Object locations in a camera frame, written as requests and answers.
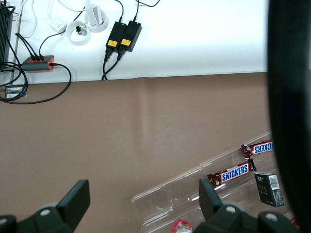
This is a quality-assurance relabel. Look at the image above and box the silver metal bracket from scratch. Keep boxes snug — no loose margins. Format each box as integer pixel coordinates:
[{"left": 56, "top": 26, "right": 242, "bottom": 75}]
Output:
[{"left": 4, "top": 84, "right": 28, "bottom": 99}]

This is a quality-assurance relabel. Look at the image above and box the red snack canister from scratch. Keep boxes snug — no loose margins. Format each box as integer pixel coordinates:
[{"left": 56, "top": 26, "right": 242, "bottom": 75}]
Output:
[{"left": 172, "top": 219, "right": 194, "bottom": 233}]

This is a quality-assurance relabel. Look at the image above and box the black power adapter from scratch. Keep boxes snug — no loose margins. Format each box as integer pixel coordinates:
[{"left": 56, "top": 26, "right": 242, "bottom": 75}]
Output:
[
  {"left": 119, "top": 20, "right": 143, "bottom": 53},
  {"left": 105, "top": 21, "right": 127, "bottom": 49}
]

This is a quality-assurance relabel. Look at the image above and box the black ribbed device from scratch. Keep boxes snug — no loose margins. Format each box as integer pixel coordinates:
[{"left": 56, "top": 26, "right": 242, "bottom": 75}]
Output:
[{"left": 0, "top": 6, "right": 13, "bottom": 64}]

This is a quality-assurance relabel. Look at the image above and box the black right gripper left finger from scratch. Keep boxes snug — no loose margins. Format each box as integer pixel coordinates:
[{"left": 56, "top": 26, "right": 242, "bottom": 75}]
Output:
[{"left": 0, "top": 179, "right": 91, "bottom": 233}]

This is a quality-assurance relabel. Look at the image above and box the grey orange usb hub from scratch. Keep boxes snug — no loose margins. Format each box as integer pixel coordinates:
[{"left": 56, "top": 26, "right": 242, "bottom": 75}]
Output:
[{"left": 21, "top": 54, "right": 55, "bottom": 72}]

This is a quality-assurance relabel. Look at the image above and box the white tape ring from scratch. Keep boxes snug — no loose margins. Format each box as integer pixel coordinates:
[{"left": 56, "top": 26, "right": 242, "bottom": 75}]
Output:
[{"left": 67, "top": 21, "right": 92, "bottom": 46}]

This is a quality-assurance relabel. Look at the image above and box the small black box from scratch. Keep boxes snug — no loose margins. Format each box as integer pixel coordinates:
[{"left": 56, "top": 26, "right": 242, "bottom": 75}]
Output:
[{"left": 254, "top": 171, "right": 285, "bottom": 208}]

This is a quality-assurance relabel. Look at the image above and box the black hub cable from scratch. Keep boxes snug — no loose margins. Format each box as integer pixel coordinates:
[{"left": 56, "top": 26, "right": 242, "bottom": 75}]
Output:
[{"left": 0, "top": 62, "right": 72, "bottom": 105}]

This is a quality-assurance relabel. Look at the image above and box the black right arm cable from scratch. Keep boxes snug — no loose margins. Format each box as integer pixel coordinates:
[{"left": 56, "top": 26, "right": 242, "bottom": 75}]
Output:
[{"left": 266, "top": 0, "right": 311, "bottom": 233}]

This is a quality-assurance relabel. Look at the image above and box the Snickers bar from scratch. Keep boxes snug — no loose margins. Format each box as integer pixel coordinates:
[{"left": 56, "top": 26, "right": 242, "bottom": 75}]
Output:
[
  {"left": 207, "top": 158, "right": 258, "bottom": 187},
  {"left": 241, "top": 140, "right": 275, "bottom": 157}
]

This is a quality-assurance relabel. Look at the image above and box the small white adapter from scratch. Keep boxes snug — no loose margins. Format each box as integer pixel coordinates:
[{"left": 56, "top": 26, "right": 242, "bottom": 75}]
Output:
[{"left": 50, "top": 21, "right": 68, "bottom": 33}]

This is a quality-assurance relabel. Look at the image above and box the white ring holder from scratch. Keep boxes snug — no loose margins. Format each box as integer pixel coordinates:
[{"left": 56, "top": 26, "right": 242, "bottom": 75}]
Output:
[{"left": 84, "top": 0, "right": 109, "bottom": 33}]

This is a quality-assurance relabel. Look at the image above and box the thin black adapter lead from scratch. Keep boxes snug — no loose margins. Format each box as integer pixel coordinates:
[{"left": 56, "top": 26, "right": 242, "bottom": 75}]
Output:
[
  {"left": 133, "top": 0, "right": 161, "bottom": 23},
  {"left": 113, "top": 0, "right": 125, "bottom": 23}
]

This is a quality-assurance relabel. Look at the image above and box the black mains cord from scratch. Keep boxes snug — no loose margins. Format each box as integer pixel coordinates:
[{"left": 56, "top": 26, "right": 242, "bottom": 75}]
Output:
[
  {"left": 101, "top": 47, "right": 115, "bottom": 81},
  {"left": 102, "top": 48, "right": 125, "bottom": 81}
]

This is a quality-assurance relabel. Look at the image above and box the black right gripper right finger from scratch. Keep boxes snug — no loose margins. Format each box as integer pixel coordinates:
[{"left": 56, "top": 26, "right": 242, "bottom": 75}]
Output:
[{"left": 193, "top": 179, "right": 301, "bottom": 233}]

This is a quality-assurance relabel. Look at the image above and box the red brown snack box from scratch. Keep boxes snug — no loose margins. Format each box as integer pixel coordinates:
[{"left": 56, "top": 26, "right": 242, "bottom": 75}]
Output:
[{"left": 290, "top": 216, "right": 301, "bottom": 230}]

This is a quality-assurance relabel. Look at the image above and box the black usb cable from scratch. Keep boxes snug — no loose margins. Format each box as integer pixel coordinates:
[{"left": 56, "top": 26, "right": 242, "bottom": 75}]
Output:
[
  {"left": 38, "top": 6, "right": 86, "bottom": 61},
  {"left": 15, "top": 33, "right": 40, "bottom": 61}
]

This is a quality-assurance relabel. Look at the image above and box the clear acrylic stepped stand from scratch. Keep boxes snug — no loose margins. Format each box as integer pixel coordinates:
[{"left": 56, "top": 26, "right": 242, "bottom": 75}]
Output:
[{"left": 132, "top": 131, "right": 302, "bottom": 233}]

